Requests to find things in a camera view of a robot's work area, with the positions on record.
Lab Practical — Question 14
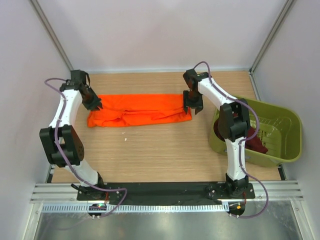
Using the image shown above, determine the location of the orange t shirt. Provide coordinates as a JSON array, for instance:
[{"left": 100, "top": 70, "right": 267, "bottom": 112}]
[{"left": 86, "top": 93, "right": 192, "bottom": 128}]

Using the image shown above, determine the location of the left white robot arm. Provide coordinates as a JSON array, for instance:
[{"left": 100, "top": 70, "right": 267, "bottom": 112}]
[{"left": 39, "top": 70, "right": 104, "bottom": 192}]

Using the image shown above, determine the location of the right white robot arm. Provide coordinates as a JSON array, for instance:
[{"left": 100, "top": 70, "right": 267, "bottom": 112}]
[{"left": 183, "top": 68, "right": 251, "bottom": 198}]

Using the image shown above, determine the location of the maroon t shirt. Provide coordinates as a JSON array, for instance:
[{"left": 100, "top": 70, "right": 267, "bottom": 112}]
[{"left": 213, "top": 119, "right": 269, "bottom": 154}]

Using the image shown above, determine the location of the olive green plastic basket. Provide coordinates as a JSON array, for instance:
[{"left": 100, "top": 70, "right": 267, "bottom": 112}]
[{"left": 208, "top": 96, "right": 303, "bottom": 168}]

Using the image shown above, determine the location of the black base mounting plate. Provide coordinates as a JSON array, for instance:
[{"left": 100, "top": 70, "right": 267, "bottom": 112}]
[{"left": 71, "top": 182, "right": 256, "bottom": 206}]

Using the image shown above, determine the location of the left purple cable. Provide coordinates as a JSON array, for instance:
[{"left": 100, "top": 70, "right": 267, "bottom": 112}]
[{"left": 44, "top": 77, "right": 128, "bottom": 218}]

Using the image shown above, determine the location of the purple cable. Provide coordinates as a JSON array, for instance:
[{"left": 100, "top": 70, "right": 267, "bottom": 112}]
[
  {"left": 44, "top": 77, "right": 128, "bottom": 218},
  {"left": 193, "top": 60, "right": 270, "bottom": 220}
]

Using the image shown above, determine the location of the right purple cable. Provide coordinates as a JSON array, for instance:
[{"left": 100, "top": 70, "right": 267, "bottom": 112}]
[{"left": 193, "top": 60, "right": 270, "bottom": 220}]

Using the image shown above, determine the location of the left aluminium corner post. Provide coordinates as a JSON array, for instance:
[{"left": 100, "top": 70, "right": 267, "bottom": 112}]
[{"left": 28, "top": 0, "right": 74, "bottom": 72}]

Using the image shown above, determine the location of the aluminium corner post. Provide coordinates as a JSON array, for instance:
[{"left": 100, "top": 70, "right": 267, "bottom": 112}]
[
  {"left": 249, "top": 0, "right": 296, "bottom": 76},
  {"left": 28, "top": 0, "right": 74, "bottom": 72}
]

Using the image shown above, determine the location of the slotted cable duct rail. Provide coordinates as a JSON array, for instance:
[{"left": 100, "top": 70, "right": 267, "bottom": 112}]
[{"left": 41, "top": 202, "right": 229, "bottom": 214}]

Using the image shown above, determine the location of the aluminium frame rail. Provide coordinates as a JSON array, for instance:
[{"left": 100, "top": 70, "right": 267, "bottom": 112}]
[{"left": 30, "top": 180, "right": 303, "bottom": 206}]

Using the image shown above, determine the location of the right aluminium corner post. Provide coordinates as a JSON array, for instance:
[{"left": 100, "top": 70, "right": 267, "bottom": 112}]
[{"left": 249, "top": 0, "right": 296, "bottom": 76}]

